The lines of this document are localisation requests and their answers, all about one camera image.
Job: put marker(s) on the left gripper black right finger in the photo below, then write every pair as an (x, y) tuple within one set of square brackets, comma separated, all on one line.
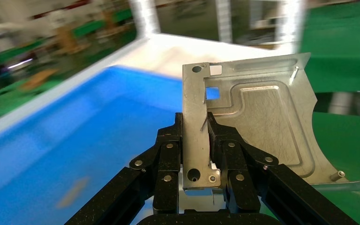
[(239, 186)]

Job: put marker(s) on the tan tape strip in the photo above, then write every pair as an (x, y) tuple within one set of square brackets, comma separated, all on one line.
[(73, 192)]

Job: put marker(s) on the blue plastic bin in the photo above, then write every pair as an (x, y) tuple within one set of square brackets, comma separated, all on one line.
[(74, 139)]

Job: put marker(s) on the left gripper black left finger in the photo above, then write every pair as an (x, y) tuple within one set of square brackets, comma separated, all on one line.
[(167, 161)]

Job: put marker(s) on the white perforated rack post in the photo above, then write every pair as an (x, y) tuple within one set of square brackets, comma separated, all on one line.
[(145, 18), (290, 24)]

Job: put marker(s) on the stamped metal bracket plate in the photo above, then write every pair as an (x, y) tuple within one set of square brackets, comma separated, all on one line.
[(260, 118)]

